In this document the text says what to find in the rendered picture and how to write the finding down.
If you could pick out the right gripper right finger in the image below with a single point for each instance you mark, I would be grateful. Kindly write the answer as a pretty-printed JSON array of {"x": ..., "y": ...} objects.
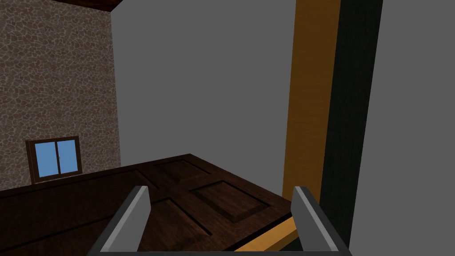
[{"x": 312, "y": 222}]

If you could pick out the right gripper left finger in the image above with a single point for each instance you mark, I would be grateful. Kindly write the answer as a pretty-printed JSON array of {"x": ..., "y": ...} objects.
[{"x": 128, "y": 224}]

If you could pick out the dark brown panelled door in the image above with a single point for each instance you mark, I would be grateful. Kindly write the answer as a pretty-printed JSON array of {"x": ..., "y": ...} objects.
[{"x": 199, "y": 202}]

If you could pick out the brown framed blue window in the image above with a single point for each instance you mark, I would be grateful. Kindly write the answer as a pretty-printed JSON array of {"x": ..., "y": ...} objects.
[{"x": 57, "y": 159}]

